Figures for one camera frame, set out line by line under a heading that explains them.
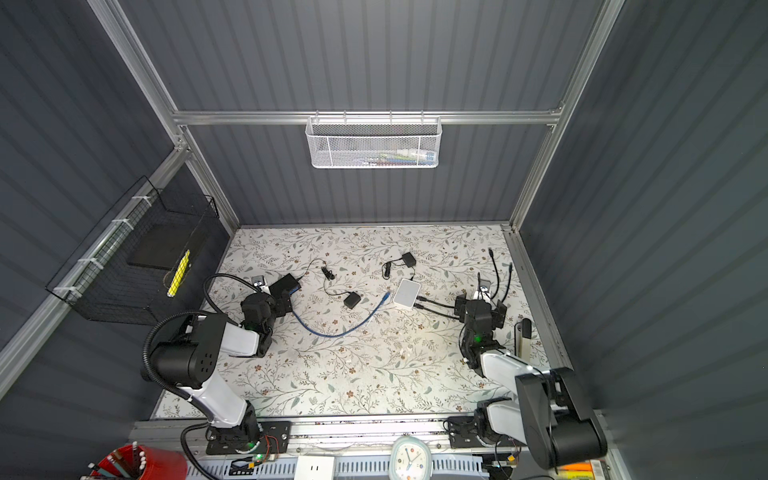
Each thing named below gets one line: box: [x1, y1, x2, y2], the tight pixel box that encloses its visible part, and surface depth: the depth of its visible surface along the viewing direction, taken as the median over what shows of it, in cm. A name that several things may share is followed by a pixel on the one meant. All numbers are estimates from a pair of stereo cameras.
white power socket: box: [294, 456, 336, 480], surface depth 68 cm
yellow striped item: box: [167, 249, 191, 297], surface depth 72 cm
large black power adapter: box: [296, 258, 361, 309], surface depth 101 cm
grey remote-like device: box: [514, 318, 532, 362], surface depth 88 cm
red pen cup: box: [90, 444, 188, 480], surface depth 61 cm
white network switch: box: [393, 278, 421, 309], surface depth 102 cm
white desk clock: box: [389, 436, 433, 480], surface depth 70 cm
